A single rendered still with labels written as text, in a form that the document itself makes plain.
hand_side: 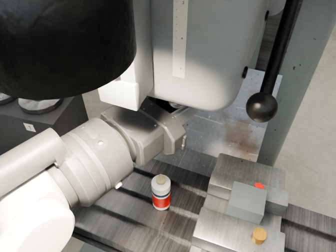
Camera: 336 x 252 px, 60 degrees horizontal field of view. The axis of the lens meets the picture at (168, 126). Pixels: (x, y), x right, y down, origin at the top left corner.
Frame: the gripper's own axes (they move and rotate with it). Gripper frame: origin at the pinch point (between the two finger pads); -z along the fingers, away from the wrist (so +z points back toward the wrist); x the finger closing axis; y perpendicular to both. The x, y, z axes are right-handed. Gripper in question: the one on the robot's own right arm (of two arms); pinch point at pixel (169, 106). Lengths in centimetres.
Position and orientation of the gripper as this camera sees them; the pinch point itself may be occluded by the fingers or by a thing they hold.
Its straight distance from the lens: 43.5
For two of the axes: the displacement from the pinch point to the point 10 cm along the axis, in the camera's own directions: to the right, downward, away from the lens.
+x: -7.2, -4.9, 4.8
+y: -0.1, 7.1, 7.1
